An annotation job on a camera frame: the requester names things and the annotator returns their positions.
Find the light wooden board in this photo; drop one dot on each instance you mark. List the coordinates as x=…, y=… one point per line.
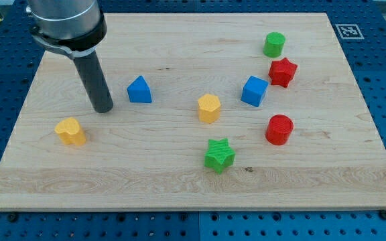
x=150, y=156

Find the green star block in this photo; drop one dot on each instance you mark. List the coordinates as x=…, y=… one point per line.
x=219, y=155

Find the yellow hexagon block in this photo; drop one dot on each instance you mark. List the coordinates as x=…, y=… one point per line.
x=209, y=108

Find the blue triangle block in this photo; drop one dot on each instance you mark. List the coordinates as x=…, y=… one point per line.
x=139, y=91

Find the yellow heart block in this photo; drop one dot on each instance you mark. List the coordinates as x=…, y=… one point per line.
x=70, y=132

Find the green cylinder block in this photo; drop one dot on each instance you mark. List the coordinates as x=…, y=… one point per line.
x=274, y=43

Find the red star block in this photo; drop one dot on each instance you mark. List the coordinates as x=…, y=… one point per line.
x=282, y=72

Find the red cylinder block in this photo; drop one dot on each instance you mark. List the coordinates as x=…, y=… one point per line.
x=279, y=129

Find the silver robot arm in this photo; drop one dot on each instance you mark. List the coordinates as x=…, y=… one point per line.
x=74, y=28

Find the blue cube block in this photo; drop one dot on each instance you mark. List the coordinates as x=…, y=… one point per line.
x=254, y=91

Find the white fiducial marker tag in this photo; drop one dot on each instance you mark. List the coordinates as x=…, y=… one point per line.
x=349, y=31

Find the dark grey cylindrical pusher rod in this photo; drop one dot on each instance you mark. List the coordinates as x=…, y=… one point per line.
x=93, y=79

